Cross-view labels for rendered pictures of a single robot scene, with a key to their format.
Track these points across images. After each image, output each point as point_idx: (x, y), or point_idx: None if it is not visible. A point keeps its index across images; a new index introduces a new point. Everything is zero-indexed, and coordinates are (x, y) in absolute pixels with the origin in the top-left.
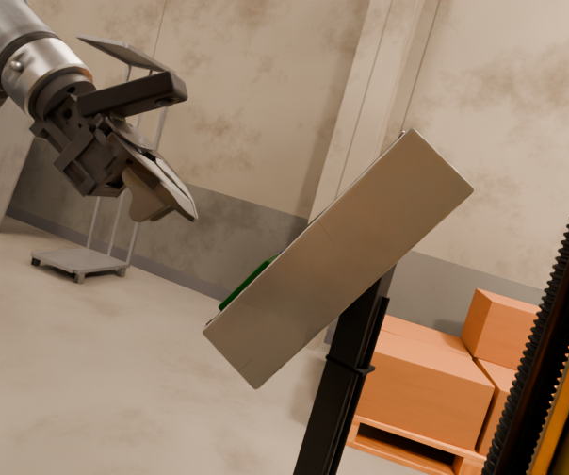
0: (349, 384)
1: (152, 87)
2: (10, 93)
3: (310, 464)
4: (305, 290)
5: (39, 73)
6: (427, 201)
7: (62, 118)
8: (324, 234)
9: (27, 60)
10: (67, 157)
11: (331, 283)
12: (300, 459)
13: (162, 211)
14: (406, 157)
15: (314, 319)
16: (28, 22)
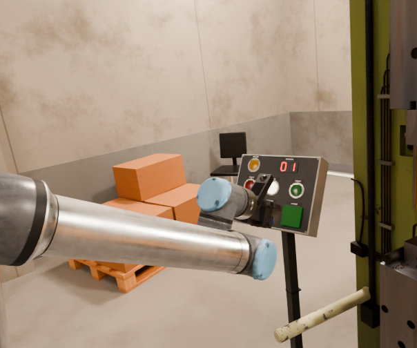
0: None
1: (270, 182)
2: (246, 215)
3: (292, 254)
4: (317, 206)
5: (256, 201)
6: (325, 170)
7: None
8: (317, 191)
9: (251, 199)
10: (265, 221)
11: (319, 201)
12: (289, 255)
13: None
14: (322, 163)
15: (319, 211)
16: (239, 186)
